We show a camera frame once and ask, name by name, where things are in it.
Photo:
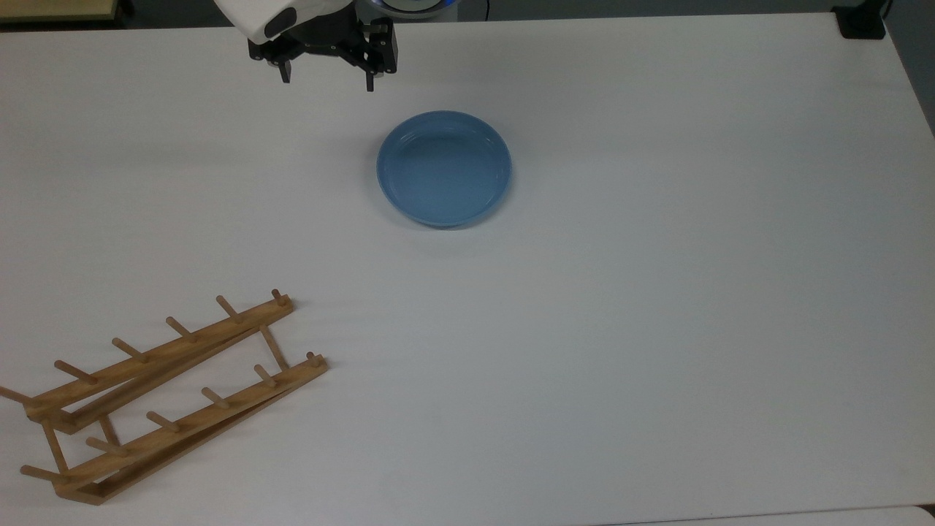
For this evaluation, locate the black clamp mount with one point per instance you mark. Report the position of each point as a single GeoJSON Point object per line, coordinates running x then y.
{"type": "Point", "coordinates": [860, 20]}

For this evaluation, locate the yellow wooden board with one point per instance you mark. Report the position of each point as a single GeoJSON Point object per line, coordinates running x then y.
{"type": "Point", "coordinates": [55, 7]}

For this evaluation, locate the wooden plate rack with pegs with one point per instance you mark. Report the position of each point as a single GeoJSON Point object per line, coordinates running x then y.
{"type": "Point", "coordinates": [175, 349]}

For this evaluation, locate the blue round plate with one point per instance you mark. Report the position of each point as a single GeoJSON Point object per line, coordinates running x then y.
{"type": "Point", "coordinates": [443, 169]}

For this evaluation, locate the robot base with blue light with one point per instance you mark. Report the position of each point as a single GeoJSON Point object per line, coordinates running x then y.
{"type": "Point", "coordinates": [413, 6]}

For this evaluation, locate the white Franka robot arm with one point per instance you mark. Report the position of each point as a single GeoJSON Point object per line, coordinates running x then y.
{"type": "Point", "coordinates": [252, 16]}

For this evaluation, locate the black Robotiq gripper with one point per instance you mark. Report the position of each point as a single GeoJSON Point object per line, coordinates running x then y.
{"type": "Point", "coordinates": [329, 35]}

